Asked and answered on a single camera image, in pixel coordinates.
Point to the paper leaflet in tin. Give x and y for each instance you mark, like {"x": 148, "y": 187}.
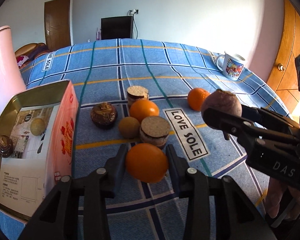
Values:
{"x": 23, "y": 174}

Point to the smooth orange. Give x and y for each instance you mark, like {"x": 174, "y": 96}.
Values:
{"x": 147, "y": 163}

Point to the blue plaid tablecloth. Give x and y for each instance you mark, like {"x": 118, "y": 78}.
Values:
{"x": 102, "y": 71}

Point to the brown leather armchair back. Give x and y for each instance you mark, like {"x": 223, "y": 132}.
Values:
{"x": 29, "y": 52}

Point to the small yellow-brown fruit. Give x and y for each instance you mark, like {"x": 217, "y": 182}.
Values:
{"x": 129, "y": 127}

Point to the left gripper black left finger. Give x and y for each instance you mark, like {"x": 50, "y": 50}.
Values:
{"x": 115, "y": 171}

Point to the sandwich cookie back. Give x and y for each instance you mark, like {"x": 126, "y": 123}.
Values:
{"x": 135, "y": 93}

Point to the pink electric kettle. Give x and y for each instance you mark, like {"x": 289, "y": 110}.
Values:
{"x": 11, "y": 81}

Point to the pink metal tin box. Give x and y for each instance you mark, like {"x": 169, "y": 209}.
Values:
{"x": 59, "y": 160}

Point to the wall power socket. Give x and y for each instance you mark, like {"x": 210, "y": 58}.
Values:
{"x": 134, "y": 11}

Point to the brown wooden door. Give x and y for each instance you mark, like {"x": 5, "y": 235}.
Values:
{"x": 57, "y": 24}

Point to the orange wooden cabinet door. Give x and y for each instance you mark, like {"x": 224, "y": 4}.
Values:
{"x": 283, "y": 78}

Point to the brown mangosteen front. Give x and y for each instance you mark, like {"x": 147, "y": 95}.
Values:
{"x": 6, "y": 146}

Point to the brown mangosteen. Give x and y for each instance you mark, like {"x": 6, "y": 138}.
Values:
{"x": 6, "y": 146}
{"x": 104, "y": 115}

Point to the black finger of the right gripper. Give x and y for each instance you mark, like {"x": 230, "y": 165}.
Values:
{"x": 239, "y": 126}

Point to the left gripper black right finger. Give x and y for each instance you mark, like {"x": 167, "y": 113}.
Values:
{"x": 178, "y": 172}

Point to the orange mandarin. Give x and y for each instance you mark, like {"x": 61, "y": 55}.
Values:
{"x": 196, "y": 97}

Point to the brown mangosteen back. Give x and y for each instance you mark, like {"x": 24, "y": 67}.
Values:
{"x": 104, "y": 115}

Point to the white printed mug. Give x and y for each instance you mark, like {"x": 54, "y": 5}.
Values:
{"x": 231, "y": 65}

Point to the purple passion fruit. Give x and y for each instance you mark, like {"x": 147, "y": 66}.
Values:
{"x": 224, "y": 101}

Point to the person's right hand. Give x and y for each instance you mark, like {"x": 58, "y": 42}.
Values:
{"x": 279, "y": 196}

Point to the black television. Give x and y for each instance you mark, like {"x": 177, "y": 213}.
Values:
{"x": 116, "y": 27}

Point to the orange behind sandwich cookie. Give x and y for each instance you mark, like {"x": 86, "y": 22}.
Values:
{"x": 142, "y": 109}

